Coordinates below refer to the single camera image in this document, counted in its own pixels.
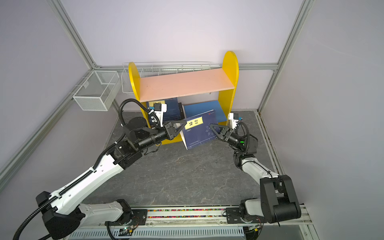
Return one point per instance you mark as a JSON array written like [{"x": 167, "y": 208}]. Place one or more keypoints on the yellow wooden bookshelf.
[{"x": 223, "y": 80}]

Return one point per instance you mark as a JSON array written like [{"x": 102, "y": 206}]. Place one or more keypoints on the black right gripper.
[{"x": 226, "y": 134}]

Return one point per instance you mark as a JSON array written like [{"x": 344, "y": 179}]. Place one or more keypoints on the white mesh basket box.
[{"x": 98, "y": 91}]

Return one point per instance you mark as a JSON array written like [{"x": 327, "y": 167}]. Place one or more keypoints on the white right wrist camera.
[{"x": 233, "y": 120}]

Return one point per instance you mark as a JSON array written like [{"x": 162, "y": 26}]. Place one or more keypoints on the dark blue book under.
[{"x": 173, "y": 111}]

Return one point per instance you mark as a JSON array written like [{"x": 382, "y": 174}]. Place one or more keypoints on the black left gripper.
[{"x": 170, "y": 130}]

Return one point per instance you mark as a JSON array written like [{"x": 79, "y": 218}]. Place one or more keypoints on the blue book yellow label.
[{"x": 197, "y": 130}]

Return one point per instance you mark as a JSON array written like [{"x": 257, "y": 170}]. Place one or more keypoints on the white vented cable duct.
[{"x": 157, "y": 233}]

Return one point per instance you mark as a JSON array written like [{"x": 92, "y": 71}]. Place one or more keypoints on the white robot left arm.
[{"x": 63, "y": 210}]

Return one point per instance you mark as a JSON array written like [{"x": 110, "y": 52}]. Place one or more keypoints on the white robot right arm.
[{"x": 278, "y": 201}]

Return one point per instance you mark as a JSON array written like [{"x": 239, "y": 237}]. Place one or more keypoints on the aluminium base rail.
[{"x": 205, "y": 216}]

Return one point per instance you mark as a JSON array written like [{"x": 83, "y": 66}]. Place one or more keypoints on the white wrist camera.
[
  {"x": 233, "y": 120},
  {"x": 157, "y": 113}
]

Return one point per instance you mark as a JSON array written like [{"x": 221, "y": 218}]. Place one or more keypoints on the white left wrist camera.
[{"x": 157, "y": 113}]

